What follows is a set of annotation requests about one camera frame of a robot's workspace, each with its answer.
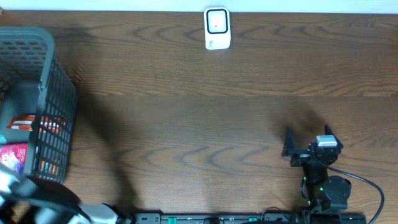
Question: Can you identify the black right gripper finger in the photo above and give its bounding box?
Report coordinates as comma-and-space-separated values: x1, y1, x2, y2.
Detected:
325, 124, 344, 149
281, 127, 295, 157

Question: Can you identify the orange snack bar wrapper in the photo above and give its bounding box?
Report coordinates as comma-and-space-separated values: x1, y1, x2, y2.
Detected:
7, 115, 66, 133

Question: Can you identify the red purple pad package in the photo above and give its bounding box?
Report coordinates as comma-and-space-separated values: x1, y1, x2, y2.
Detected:
1, 143, 28, 174

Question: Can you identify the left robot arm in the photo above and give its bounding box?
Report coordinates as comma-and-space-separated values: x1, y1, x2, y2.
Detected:
1, 164, 136, 223

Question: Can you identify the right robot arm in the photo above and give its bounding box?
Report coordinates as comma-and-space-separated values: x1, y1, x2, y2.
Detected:
282, 126, 351, 212

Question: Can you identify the grey plastic mesh basket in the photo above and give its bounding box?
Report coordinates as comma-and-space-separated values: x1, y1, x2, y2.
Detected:
1, 27, 78, 183

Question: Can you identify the black cable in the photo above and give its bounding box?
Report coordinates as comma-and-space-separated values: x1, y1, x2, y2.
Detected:
323, 163, 386, 224

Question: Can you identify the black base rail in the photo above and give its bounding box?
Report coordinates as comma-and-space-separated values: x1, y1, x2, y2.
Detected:
134, 212, 367, 224

